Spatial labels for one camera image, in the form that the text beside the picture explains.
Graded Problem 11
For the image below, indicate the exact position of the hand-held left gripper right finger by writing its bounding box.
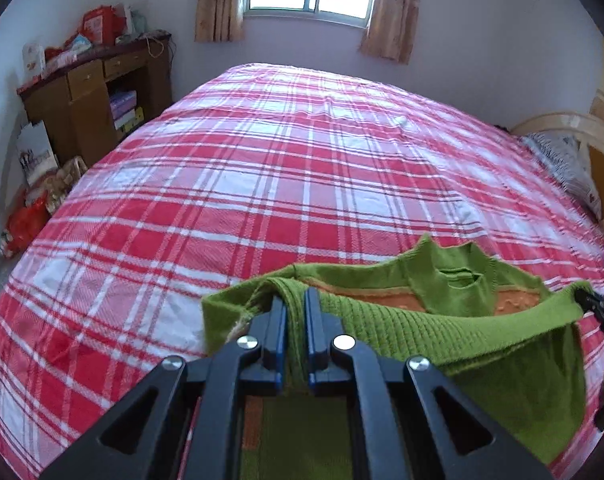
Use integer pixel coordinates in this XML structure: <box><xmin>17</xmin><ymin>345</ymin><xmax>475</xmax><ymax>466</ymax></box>
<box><xmin>304</xmin><ymin>287</ymin><xmax>556</xmax><ymax>480</ymax></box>

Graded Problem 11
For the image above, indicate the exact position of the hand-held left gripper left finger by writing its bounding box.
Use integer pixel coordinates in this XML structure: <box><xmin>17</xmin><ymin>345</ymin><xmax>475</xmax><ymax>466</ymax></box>
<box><xmin>39</xmin><ymin>296</ymin><xmax>287</xmax><ymax>480</ymax></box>

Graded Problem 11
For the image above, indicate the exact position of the green orange striped knit sweater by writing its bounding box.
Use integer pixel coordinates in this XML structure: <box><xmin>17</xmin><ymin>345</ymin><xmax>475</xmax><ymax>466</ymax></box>
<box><xmin>201</xmin><ymin>233</ymin><xmax>596</xmax><ymax>480</ymax></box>

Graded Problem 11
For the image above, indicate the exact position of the patterned grey pillow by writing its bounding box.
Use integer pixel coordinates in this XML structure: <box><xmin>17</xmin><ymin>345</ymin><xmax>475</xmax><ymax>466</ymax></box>
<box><xmin>520</xmin><ymin>131</ymin><xmax>603</xmax><ymax>222</ymax></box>

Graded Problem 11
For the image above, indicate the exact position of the cream wooden headboard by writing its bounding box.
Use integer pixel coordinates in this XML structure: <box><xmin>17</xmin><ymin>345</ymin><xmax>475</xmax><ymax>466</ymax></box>
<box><xmin>510</xmin><ymin>110</ymin><xmax>604</xmax><ymax>237</ymax></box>

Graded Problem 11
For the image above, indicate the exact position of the red plaid bed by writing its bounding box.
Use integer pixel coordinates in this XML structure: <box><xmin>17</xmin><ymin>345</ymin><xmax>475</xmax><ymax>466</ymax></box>
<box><xmin>0</xmin><ymin>62</ymin><xmax>604</xmax><ymax>480</ymax></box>

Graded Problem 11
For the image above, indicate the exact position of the floral patterned bag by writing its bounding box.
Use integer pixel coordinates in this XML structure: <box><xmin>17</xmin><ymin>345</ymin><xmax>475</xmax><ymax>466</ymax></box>
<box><xmin>41</xmin><ymin>157</ymin><xmax>89</xmax><ymax>212</ymax></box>

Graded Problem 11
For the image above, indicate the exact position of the red plastic bag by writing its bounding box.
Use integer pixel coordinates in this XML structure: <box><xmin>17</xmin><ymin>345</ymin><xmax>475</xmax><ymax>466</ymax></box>
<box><xmin>6</xmin><ymin>194</ymin><xmax>51</xmax><ymax>257</ymax></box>

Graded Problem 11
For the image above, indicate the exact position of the stack of boxes under desk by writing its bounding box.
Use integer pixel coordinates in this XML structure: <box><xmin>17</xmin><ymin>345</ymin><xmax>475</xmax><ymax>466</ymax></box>
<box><xmin>109</xmin><ymin>90</ymin><xmax>146</xmax><ymax>134</ymax></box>

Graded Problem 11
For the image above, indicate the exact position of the white paper shopping bag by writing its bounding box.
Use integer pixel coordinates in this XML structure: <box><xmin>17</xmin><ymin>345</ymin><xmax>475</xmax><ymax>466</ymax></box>
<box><xmin>15</xmin><ymin>120</ymin><xmax>59</xmax><ymax>187</ymax></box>

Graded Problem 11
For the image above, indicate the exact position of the brown wooden desk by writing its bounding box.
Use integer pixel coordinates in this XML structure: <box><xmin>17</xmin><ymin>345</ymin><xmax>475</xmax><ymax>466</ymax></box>
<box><xmin>16</xmin><ymin>34</ymin><xmax>173</xmax><ymax>162</ymax></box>

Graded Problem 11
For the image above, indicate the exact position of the beige patterned curtain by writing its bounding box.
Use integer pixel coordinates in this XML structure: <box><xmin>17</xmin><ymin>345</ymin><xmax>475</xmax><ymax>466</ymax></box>
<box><xmin>359</xmin><ymin>0</ymin><xmax>423</xmax><ymax>65</ymax></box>
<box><xmin>194</xmin><ymin>0</ymin><xmax>253</xmax><ymax>44</ymax></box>

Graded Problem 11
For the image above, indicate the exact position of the red gift box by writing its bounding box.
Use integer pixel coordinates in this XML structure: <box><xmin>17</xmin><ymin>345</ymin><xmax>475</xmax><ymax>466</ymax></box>
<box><xmin>81</xmin><ymin>5</ymin><xmax>119</xmax><ymax>47</ymax></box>

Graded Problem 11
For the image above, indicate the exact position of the small white gift bag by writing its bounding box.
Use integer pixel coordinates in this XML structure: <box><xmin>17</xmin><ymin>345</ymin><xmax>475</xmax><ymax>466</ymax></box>
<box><xmin>21</xmin><ymin>42</ymin><xmax>46</xmax><ymax>82</ymax></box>

